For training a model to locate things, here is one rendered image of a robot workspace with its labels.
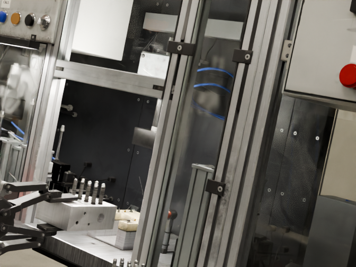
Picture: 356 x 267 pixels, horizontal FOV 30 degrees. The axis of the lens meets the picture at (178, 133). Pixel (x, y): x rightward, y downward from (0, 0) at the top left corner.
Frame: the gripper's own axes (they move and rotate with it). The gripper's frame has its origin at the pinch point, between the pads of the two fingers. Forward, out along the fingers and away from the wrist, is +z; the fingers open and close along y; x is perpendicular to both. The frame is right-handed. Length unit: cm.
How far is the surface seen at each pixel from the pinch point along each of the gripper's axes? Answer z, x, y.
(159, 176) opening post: 22.4, -5.0, 7.5
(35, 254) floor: 218, 264, -121
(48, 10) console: 24, 41, 40
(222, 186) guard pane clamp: 22.2, -21.6, 9.3
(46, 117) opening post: 23.2, 35.6, 13.2
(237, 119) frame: 24.4, -21.0, 22.7
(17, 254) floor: 204, 266, -120
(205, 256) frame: 21.7, -20.7, -5.2
